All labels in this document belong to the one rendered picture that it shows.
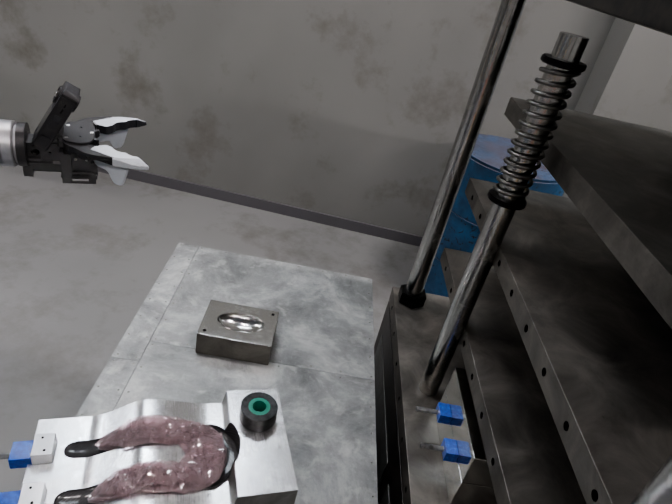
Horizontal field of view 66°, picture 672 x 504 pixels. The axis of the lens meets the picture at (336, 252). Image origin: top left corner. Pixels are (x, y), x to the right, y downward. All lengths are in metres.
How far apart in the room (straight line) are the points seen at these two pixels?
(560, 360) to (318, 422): 0.63
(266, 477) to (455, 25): 2.81
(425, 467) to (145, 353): 0.77
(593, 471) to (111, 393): 1.04
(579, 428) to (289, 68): 2.96
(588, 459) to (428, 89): 2.84
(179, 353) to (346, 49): 2.39
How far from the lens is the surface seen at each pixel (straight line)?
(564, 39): 1.13
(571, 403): 0.91
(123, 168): 0.93
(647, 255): 0.85
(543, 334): 1.02
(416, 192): 3.67
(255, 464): 1.13
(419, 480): 1.35
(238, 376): 1.42
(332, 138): 3.56
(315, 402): 1.39
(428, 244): 1.70
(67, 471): 1.21
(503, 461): 1.12
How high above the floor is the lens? 1.83
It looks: 32 degrees down
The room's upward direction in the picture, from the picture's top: 13 degrees clockwise
